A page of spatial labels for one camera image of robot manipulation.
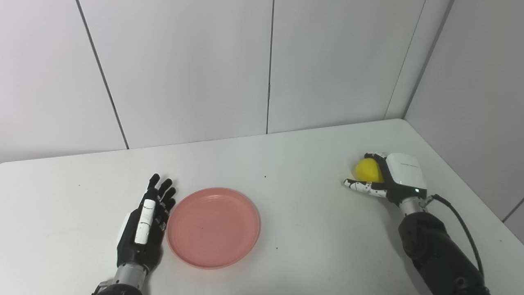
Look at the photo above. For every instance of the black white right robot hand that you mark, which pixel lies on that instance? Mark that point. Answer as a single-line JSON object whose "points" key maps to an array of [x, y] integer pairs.
{"points": [[405, 172]]}

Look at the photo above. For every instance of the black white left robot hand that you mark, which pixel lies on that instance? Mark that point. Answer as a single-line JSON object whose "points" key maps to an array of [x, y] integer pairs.
{"points": [[129, 250]]}

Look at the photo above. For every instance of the yellow lemon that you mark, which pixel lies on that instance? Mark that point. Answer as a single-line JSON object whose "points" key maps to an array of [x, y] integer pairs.
{"points": [[367, 171]]}

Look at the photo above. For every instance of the pink round plate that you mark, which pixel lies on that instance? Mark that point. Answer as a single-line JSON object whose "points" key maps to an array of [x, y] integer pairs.
{"points": [[213, 229]]}

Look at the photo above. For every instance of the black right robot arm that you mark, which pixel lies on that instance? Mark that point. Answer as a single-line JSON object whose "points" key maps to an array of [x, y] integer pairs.
{"points": [[438, 254]]}

